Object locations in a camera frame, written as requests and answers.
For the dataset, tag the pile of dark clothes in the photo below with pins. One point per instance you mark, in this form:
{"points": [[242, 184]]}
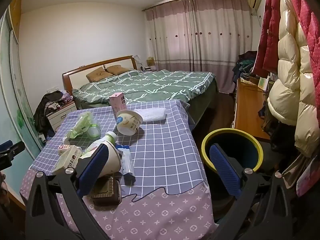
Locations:
{"points": [[246, 65]]}

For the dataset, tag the checked purple tablecloth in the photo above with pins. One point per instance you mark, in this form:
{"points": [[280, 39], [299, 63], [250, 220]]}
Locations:
{"points": [[162, 155]]}

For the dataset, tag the glass wardrobe sliding door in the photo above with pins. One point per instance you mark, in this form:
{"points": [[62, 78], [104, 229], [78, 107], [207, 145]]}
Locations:
{"points": [[15, 105]]}

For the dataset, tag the pile of small clothes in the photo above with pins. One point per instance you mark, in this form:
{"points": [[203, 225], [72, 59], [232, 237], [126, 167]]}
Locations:
{"points": [[62, 101]]}

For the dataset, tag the pale green tea box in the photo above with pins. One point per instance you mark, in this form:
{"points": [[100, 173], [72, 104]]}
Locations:
{"points": [[66, 161]]}

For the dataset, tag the pink beige curtain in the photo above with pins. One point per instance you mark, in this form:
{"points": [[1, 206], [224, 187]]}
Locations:
{"points": [[195, 42]]}

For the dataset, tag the green checked duvet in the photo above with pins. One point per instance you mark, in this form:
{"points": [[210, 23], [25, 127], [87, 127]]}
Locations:
{"points": [[155, 85]]}

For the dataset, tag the white wooden nightstand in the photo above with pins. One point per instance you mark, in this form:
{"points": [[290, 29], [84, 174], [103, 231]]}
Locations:
{"points": [[60, 117]]}

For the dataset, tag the small white red carton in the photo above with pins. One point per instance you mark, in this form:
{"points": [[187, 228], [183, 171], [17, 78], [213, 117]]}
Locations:
{"points": [[63, 148]]}

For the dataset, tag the green clear plastic wrapper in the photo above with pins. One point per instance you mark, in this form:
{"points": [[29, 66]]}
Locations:
{"points": [[78, 126]]}

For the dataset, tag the wooden bed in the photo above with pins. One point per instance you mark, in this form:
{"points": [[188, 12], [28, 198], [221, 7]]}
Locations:
{"points": [[80, 72]]}

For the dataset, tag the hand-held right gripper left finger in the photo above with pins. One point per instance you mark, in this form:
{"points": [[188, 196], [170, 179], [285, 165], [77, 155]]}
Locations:
{"points": [[93, 167]]}

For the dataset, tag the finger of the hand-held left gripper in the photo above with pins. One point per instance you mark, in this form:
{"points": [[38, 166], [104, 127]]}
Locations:
{"points": [[11, 155], [6, 146]]}

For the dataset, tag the blue white wrapper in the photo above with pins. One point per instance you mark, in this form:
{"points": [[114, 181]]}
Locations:
{"points": [[126, 165]]}

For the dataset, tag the brown tissue box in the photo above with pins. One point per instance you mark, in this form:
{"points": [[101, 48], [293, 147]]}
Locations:
{"points": [[150, 61]]}

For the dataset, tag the cream puffer jacket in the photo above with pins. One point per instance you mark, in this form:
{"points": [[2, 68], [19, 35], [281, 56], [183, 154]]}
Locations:
{"points": [[287, 80]]}

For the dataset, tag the large white plastic bottle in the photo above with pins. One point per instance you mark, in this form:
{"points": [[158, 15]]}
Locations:
{"points": [[110, 155]]}

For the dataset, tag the yellow rim trash bin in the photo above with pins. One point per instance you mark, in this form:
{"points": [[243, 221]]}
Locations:
{"points": [[232, 140]]}

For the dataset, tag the small green label bottle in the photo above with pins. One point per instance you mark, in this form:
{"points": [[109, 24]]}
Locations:
{"points": [[94, 132]]}

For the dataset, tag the red dotted puffer jacket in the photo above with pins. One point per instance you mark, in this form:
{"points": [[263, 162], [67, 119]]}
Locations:
{"points": [[311, 30]]}

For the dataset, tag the white wall socket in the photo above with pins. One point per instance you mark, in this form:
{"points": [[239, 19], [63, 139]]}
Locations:
{"points": [[53, 89]]}

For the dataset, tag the brown plastic tray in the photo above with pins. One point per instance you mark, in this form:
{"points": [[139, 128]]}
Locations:
{"points": [[107, 195]]}

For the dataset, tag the brown pillow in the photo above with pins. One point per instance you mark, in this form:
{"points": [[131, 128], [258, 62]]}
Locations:
{"points": [[118, 69], [98, 76]]}

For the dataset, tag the pink printed bag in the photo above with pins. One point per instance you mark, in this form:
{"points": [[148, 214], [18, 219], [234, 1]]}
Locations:
{"points": [[308, 177]]}

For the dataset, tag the white paper bowl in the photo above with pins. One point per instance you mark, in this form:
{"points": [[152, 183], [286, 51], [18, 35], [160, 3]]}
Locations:
{"points": [[130, 123]]}

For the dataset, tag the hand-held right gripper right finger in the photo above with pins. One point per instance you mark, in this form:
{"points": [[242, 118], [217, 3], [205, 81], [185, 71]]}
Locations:
{"points": [[223, 170]]}

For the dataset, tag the green desk calendar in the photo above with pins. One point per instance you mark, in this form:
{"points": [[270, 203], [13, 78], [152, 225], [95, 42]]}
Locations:
{"points": [[263, 83]]}

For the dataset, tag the wooden desk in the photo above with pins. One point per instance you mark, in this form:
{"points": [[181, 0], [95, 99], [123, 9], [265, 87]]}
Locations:
{"points": [[247, 110]]}

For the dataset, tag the pink drink carton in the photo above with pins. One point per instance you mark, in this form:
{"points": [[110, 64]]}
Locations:
{"points": [[117, 103]]}

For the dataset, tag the dark red jacket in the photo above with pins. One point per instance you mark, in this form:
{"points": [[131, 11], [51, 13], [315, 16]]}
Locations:
{"points": [[268, 42]]}

